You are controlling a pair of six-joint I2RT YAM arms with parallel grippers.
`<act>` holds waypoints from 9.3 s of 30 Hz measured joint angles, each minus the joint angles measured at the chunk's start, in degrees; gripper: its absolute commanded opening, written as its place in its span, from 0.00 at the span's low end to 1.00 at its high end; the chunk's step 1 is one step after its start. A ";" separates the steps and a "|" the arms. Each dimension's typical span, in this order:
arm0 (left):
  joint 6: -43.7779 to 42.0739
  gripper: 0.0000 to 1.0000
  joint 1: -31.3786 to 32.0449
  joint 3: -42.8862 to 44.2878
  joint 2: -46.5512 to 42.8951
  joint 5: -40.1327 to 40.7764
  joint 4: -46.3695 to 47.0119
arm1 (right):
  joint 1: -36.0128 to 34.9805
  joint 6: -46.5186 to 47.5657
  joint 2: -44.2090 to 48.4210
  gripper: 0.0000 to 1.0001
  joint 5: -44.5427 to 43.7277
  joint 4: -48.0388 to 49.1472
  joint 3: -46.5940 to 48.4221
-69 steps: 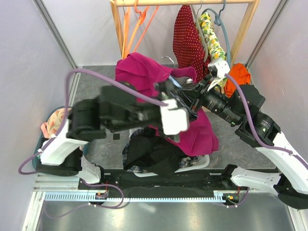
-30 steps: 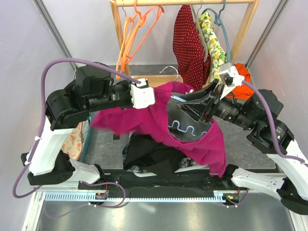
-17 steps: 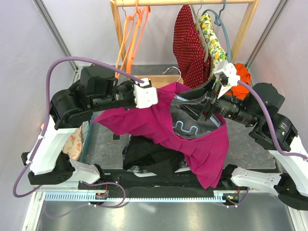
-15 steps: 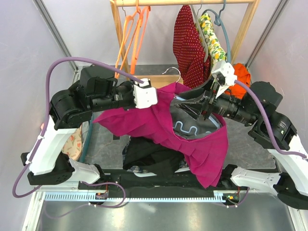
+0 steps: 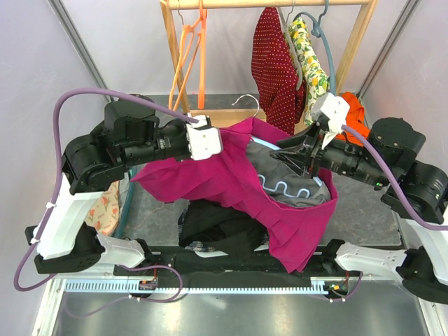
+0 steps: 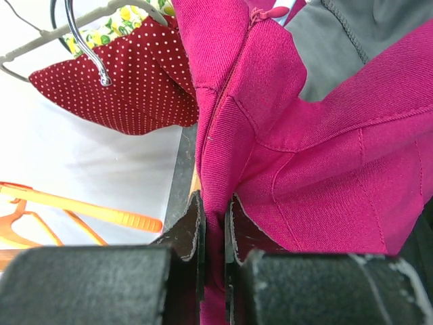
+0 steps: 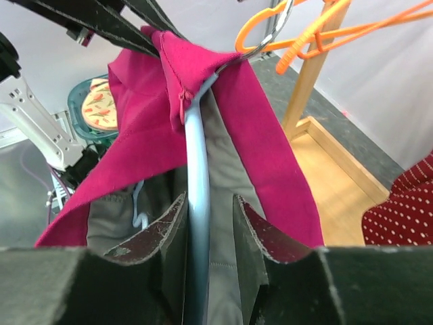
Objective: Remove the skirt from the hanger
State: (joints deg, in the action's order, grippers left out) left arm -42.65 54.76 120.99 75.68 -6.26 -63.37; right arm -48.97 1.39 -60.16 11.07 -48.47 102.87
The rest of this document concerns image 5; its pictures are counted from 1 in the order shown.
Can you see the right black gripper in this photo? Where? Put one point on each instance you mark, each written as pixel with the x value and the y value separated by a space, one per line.
pixel 295 152

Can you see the light blue hanger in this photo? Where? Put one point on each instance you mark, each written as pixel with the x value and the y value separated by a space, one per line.
pixel 279 181

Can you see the lemon print skirt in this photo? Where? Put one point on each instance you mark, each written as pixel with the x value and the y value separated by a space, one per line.
pixel 315 78

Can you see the magenta pleated skirt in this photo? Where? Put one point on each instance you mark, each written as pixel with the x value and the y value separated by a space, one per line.
pixel 229 179

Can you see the red polka dot skirt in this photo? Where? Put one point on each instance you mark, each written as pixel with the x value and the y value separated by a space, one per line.
pixel 281 94

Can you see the black pleated skirt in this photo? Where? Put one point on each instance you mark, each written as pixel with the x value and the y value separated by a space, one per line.
pixel 229 230

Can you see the navy plaid skirt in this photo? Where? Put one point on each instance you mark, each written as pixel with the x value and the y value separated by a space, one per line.
pixel 200 246

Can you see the orange hanger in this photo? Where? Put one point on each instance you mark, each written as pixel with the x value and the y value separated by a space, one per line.
pixel 203 48
pixel 189 35

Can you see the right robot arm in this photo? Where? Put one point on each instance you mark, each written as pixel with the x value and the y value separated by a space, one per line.
pixel 385 159

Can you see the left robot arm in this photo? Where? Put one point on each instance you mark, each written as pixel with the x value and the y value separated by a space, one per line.
pixel 134 131

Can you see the blue grey hanger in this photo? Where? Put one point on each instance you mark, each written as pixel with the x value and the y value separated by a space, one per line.
pixel 318 32

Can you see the orange cloth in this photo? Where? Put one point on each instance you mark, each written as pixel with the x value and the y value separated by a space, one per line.
pixel 355 119

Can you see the white perforated basket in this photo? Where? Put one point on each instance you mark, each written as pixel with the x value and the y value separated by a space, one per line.
pixel 216 254

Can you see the teal laundry basket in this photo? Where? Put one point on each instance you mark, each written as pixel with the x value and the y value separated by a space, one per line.
pixel 126 193

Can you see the wooden clothes rack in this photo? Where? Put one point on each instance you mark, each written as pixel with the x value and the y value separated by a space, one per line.
pixel 367 9

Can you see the tulip print cloth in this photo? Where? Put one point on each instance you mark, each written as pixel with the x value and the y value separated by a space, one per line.
pixel 104 214

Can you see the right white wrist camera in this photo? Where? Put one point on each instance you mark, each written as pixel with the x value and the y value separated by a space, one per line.
pixel 330 112

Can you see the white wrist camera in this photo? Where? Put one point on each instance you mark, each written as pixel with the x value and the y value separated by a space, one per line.
pixel 204 140
pixel 330 112

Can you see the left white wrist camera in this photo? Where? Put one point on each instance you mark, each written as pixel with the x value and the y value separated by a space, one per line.
pixel 204 140

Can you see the white cable duct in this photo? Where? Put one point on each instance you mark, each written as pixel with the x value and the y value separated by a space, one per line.
pixel 317 287

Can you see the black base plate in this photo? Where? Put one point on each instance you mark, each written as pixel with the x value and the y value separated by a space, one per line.
pixel 261 270

